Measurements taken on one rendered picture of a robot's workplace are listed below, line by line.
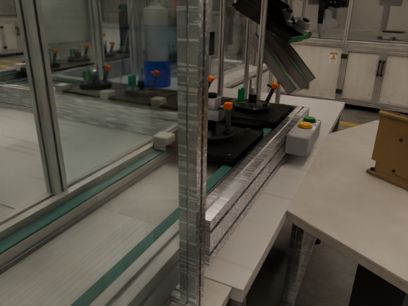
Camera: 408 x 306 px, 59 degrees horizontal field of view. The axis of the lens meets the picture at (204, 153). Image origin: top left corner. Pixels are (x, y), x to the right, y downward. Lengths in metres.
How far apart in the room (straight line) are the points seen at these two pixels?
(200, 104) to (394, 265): 0.53
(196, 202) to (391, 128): 0.75
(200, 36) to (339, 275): 1.84
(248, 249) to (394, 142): 0.56
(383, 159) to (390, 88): 4.14
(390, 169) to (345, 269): 1.13
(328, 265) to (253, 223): 1.38
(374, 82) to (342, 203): 4.35
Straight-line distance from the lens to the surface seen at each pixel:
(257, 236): 0.81
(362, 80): 5.33
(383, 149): 1.15
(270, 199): 0.95
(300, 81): 1.61
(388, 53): 5.22
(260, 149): 0.99
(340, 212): 0.95
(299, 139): 1.12
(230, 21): 2.58
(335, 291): 2.05
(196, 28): 0.43
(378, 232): 0.91
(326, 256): 2.26
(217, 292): 0.67
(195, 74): 0.44
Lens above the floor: 1.32
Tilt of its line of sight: 22 degrees down
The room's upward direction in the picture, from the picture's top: 1 degrees clockwise
